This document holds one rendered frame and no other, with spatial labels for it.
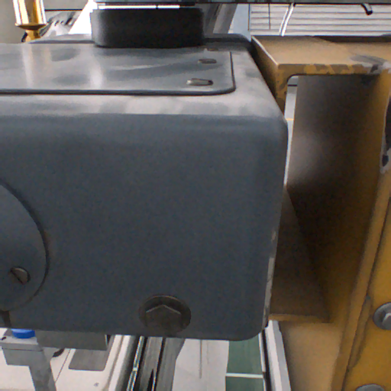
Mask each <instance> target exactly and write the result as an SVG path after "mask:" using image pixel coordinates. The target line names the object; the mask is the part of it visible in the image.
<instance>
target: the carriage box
mask: <svg viewBox="0 0 391 391"><path fill-rule="evenodd" d="M303 36H306V37H309V38H311V39H314V40H316V41H318V42H321V43H323V44H327V45H330V46H333V47H336V48H339V49H342V50H346V51H347V52H350V53H355V55H358V56H360V57H363V58H366V59H368V60H373V61H375V62H378V63H382V66H381V67H380V74H379V75H378V76H326V75H325V76H298V81H297V88H296V101H295V108H294V116H293V123H292V137H291V144H290V152H289V165H288V173H287V180H286V188H287V191H288V193H289V197H290V201H291V203H292V207H293V208H294V210H295V213H296V217H297V220H298V223H299V227H300V230H301V232H302V236H303V238H304V241H305V245H306V248H307V251H308V253H309V257H310V261H311V263H312V265H313V267H314V270H315V274H316V277H317V280H318V284H319V286H320V289H321V291H322V295H323V298H324V301H325V304H326V307H327V310H328V314H329V317H330V319H329V323H321V322H289V321H279V322H280V330H281V335H282V340H283V350H284V354H285V358H286V368H287V373H288V378H289V386H290V391H391V36H367V35H314V36H312V35H309V34H306V35H303Z"/></svg>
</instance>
